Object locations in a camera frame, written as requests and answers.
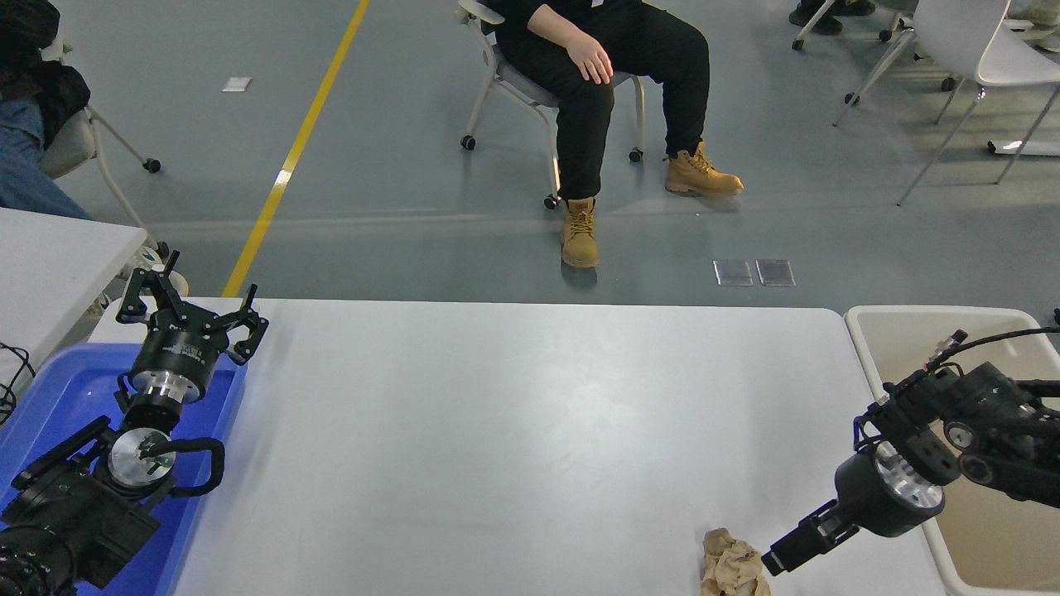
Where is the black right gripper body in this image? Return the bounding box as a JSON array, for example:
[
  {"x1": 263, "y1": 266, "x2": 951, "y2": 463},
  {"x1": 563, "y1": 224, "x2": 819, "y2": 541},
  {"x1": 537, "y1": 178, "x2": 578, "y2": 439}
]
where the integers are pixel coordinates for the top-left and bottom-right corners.
[{"x1": 834, "y1": 452, "x2": 935, "y2": 540}]

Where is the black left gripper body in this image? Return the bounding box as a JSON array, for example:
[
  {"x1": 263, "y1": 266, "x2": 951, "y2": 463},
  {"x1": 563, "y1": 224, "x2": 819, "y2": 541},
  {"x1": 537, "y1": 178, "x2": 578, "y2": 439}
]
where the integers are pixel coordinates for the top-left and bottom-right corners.
[{"x1": 128, "y1": 317, "x2": 230, "y2": 392}]

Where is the person's right hand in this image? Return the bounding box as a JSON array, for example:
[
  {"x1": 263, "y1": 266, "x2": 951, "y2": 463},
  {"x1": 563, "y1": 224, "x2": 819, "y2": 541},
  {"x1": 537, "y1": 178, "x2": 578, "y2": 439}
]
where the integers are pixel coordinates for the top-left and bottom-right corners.
[{"x1": 566, "y1": 37, "x2": 615, "y2": 85}]

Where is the crumpled tan paper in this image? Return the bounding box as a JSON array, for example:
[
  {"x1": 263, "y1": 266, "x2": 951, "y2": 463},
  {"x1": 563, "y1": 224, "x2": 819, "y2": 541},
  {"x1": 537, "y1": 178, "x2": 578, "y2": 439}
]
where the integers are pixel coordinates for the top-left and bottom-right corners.
[{"x1": 701, "y1": 528, "x2": 773, "y2": 596}]

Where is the blue plastic tray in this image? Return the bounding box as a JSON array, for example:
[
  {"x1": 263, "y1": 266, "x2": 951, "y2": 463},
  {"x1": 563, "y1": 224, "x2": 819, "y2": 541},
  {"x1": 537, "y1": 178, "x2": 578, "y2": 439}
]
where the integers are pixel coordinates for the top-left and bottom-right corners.
[{"x1": 0, "y1": 344, "x2": 249, "y2": 596}]

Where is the white side table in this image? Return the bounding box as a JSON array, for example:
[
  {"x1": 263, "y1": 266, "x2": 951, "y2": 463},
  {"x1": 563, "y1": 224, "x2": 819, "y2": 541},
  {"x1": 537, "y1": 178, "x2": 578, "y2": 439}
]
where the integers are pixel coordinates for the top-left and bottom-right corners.
[{"x1": 0, "y1": 209, "x2": 148, "y2": 390}]

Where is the large pale plastic bin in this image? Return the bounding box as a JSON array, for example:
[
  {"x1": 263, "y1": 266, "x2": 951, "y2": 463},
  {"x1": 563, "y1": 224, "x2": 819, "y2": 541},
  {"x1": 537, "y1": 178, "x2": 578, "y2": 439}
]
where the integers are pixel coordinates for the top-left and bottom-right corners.
[{"x1": 845, "y1": 305, "x2": 1060, "y2": 596}]

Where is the white-framed wheeled chair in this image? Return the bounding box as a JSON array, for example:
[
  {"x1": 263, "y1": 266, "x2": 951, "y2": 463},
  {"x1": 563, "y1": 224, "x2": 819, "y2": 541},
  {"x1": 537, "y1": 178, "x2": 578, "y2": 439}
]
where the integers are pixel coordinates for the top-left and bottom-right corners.
[{"x1": 37, "y1": 25, "x2": 171, "y2": 262}]

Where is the person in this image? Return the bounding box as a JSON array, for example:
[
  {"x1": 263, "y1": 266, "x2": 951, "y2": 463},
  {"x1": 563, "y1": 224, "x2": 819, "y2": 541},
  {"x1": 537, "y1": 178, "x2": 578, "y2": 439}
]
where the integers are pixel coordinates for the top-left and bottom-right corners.
[
  {"x1": 484, "y1": 0, "x2": 744, "y2": 268},
  {"x1": 788, "y1": 0, "x2": 876, "y2": 36},
  {"x1": 0, "y1": 0, "x2": 92, "y2": 223}
]

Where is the grey padded wheeled chair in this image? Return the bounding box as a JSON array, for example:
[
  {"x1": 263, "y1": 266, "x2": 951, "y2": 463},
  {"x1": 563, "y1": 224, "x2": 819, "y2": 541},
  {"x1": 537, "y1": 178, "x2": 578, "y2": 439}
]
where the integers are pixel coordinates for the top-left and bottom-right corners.
[{"x1": 457, "y1": 0, "x2": 647, "y2": 209}]

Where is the white flat stand base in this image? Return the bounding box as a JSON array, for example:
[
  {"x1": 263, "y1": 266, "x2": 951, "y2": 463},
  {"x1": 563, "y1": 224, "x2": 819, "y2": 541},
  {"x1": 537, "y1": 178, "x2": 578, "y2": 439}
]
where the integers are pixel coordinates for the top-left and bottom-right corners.
[{"x1": 985, "y1": 139, "x2": 1060, "y2": 158}]

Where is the white plastic shell chair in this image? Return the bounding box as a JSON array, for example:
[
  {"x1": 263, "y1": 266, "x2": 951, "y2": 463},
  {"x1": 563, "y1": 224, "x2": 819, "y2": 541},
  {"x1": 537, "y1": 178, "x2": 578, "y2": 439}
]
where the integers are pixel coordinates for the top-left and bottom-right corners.
[{"x1": 832, "y1": 0, "x2": 1060, "y2": 206}]

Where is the white-legged wheeled chair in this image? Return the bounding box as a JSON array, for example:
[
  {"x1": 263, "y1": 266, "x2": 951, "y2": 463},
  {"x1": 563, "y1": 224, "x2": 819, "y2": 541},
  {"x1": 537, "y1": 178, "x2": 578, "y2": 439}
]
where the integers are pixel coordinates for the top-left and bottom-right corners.
[{"x1": 793, "y1": 0, "x2": 916, "y2": 52}]

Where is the thin black cable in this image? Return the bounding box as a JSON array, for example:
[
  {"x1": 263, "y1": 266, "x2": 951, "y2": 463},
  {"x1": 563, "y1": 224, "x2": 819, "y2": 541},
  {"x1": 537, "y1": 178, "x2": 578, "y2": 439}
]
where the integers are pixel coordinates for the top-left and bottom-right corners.
[{"x1": 0, "y1": 342, "x2": 36, "y2": 423}]

